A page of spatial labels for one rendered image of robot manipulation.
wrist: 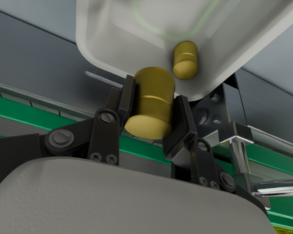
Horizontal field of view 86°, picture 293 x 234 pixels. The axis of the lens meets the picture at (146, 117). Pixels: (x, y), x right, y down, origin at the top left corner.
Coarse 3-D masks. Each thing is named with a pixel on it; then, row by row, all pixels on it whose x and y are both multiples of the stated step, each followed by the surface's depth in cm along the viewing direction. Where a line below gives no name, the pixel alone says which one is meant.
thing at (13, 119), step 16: (0, 112) 20; (16, 112) 20; (32, 112) 21; (48, 112) 22; (0, 128) 19; (16, 128) 20; (32, 128) 20; (48, 128) 21; (128, 144) 24; (144, 144) 25; (128, 160) 23; (144, 160) 24; (160, 160) 25; (272, 224) 28
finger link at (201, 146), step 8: (192, 144) 9; (200, 144) 9; (208, 144) 9; (192, 152) 9; (200, 152) 8; (208, 152) 9; (192, 160) 8; (200, 160) 8; (208, 160) 8; (176, 168) 10; (192, 168) 8; (200, 168) 8; (208, 168) 8; (176, 176) 9; (184, 176) 10; (192, 176) 8; (200, 176) 7; (208, 176) 8; (216, 176) 8; (200, 184) 7; (208, 184) 7; (216, 184) 7
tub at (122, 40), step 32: (96, 0) 15; (128, 0) 19; (160, 0) 19; (192, 0) 18; (224, 0) 18; (256, 0) 16; (288, 0) 13; (96, 32) 19; (128, 32) 23; (160, 32) 22; (192, 32) 21; (224, 32) 19; (256, 32) 15; (96, 64) 19; (128, 64) 20; (160, 64) 23; (224, 64) 18; (192, 96) 22
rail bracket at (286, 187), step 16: (224, 128) 18; (240, 128) 17; (224, 144) 18; (240, 144) 17; (240, 160) 16; (240, 176) 14; (256, 176) 14; (256, 192) 13; (272, 192) 12; (288, 192) 11
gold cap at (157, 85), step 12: (144, 72) 11; (156, 72) 11; (168, 72) 12; (144, 84) 11; (156, 84) 11; (168, 84) 11; (144, 96) 10; (156, 96) 10; (168, 96) 11; (132, 108) 10; (144, 108) 10; (156, 108) 10; (168, 108) 10; (132, 120) 10; (144, 120) 10; (156, 120) 10; (168, 120) 10; (132, 132) 11; (144, 132) 11; (156, 132) 11; (168, 132) 11
